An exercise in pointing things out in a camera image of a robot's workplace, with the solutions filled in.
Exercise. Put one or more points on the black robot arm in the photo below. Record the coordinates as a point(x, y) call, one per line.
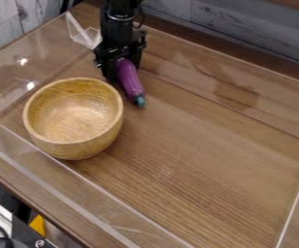
point(124, 39)

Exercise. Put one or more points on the black metal base plate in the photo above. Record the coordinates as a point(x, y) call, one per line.
point(31, 239)

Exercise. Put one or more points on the brown wooden bowl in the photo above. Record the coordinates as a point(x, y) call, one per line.
point(72, 117)

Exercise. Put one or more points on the purple toy eggplant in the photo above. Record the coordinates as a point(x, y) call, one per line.
point(131, 84)

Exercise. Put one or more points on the yellow sticker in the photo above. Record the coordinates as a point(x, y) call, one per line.
point(37, 225)

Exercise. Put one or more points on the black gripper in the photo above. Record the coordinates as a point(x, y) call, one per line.
point(109, 51)

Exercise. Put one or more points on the clear acrylic tray wall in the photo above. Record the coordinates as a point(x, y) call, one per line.
point(201, 172)

